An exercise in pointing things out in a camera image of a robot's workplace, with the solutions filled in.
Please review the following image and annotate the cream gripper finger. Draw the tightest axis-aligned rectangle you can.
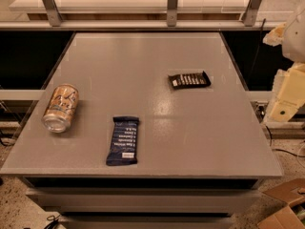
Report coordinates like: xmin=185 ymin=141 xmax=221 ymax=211
xmin=263 ymin=23 xmax=286 ymax=47
xmin=264 ymin=63 xmax=305 ymax=122

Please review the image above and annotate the black chocolate rxbar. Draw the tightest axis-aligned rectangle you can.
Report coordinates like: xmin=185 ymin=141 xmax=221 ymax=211
xmin=168 ymin=72 xmax=211 ymax=90

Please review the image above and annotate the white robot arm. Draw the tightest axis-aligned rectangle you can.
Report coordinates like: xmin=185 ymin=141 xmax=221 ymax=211
xmin=263 ymin=3 xmax=305 ymax=122

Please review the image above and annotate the dark blue rxbar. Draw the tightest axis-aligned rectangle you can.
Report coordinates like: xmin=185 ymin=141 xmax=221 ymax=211
xmin=106 ymin=116 xmax=139 ymax=166

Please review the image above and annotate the orange soda can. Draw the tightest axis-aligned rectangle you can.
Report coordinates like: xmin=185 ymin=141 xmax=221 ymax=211
xmin=42 ymin=84 xmax=79 ymax=133

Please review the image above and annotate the brown cardboard box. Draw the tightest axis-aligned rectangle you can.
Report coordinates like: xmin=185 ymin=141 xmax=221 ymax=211
xmin=257 ymin=178 xmax=305 ymax=229

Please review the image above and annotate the grey drawer cabinet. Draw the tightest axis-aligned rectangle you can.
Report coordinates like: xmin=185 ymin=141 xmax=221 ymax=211
xmin=24 ymin=177 xmax=260 ymax=229

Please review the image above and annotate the black cable on floor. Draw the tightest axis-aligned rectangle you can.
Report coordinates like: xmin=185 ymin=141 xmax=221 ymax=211
xmin=265 ymin=124 xmax=305 ymax=159

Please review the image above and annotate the metal frame rail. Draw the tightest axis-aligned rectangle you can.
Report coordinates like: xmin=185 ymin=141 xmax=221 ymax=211
xmin=0 ymin=0 xmax=305 ymax=31

